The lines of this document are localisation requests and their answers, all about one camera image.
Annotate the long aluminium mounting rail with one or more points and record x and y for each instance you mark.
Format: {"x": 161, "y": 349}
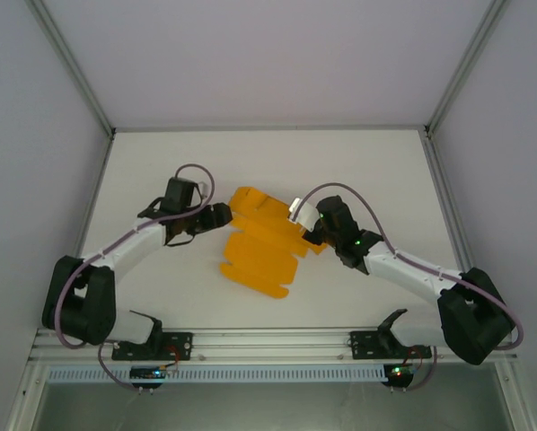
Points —
{"x": 268, "y": 343}

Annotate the orange paper box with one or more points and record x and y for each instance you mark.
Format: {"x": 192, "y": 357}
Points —
{"x": 259, "y": 256}

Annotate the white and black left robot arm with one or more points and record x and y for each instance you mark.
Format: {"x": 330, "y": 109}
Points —
{"x": 129, "y": 244}

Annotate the aluminium frame post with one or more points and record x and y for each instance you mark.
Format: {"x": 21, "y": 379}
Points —
{"x": 515, "y": 395}
{"x": 26, "y": 395}
{"x": 73, "y": 63}
{"x": 467, "y": 63}

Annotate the black left base mounting plate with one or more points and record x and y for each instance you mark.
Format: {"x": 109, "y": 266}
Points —
{"x": 178, "y": 345}

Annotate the circuit board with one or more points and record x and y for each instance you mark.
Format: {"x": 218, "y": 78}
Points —
{"x": 401, "y": 372}
{"x": 147, "y": 373}

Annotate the left circuit board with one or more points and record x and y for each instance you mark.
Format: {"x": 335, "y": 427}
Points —
{"x": 147, "y": 373}

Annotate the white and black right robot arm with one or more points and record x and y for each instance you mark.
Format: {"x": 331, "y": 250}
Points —
{"x": 412, "y": 269}

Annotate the aluminium table side rail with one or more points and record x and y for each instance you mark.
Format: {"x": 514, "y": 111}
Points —
{"x": 450, "y": 211}
{"x": 94, "y": 193}

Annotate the right circuit board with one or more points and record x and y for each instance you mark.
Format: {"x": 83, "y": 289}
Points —
{"x": 401, "y": 372}

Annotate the black right base mounting plate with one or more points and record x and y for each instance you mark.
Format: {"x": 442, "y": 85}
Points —
{"x": 363, "y": 345}

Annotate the aluminium lower frame post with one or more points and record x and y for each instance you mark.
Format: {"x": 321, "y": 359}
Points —
{"x": 26, "y": 395}
{"x": 515, "y": 395}

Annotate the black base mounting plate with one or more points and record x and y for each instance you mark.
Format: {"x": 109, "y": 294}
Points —
{"x": 178, "y": 345}
{"x": 363, "y": 345}

